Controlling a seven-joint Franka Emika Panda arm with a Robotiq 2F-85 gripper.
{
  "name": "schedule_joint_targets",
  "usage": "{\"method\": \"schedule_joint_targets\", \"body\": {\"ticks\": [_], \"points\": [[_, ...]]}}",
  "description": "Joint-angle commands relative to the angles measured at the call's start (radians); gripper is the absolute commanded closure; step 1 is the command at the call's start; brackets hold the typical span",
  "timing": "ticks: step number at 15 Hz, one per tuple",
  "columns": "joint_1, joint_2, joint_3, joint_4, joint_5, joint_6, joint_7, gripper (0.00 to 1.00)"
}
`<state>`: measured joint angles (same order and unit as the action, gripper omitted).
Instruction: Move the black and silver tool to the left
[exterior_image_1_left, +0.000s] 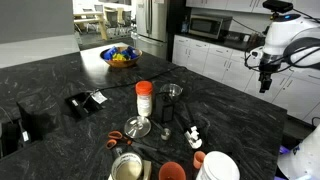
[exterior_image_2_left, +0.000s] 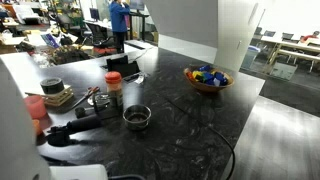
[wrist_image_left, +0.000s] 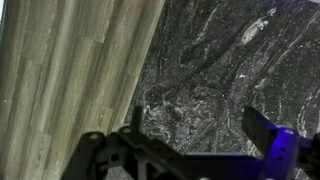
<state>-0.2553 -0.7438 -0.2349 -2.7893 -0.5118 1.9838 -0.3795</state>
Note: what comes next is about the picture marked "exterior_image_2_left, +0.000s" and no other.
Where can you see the black and silver tool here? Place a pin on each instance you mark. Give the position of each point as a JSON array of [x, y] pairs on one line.
[[83, 124]]

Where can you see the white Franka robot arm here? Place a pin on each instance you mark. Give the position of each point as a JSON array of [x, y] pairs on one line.
[[16, 133]]

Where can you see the yellow toy block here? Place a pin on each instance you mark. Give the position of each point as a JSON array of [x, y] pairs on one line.
[[196, 74]]

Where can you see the black pop-up power outlet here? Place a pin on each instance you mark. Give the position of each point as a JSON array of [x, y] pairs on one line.
[[123, 65]]

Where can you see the orange lid spice jar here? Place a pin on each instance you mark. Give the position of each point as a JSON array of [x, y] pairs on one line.
[[113, 81]]

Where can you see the wooden bowl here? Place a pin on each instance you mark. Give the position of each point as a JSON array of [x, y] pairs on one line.
[[208, 88]]

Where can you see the blue toy block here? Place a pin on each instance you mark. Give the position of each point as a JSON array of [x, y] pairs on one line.
[[208, 76], [220, 77]]

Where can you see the round glass lid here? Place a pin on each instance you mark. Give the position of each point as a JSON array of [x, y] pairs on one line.
[[100, 99]]

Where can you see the person in blue jacket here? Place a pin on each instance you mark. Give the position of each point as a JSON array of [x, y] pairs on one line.
[[118, 20]]

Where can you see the clear trash bin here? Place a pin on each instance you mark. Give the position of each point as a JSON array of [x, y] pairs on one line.
[[250, 56]]

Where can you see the wooden coaster stack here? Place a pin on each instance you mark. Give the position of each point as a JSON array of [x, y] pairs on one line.
[[62, 97]]

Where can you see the black computer monitor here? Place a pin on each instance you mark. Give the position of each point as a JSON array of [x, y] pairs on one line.
[[94, 14]]

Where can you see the white storage box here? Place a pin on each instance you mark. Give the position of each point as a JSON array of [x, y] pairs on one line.
[[283, 70]]

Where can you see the red-orange bowl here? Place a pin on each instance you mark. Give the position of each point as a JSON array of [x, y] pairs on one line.
[[35, 106]]

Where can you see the long white table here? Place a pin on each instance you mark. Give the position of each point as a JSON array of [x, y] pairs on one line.
[[293, 46]]

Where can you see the person in red shirt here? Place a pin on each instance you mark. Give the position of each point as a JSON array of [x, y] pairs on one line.
[[310, 36]]

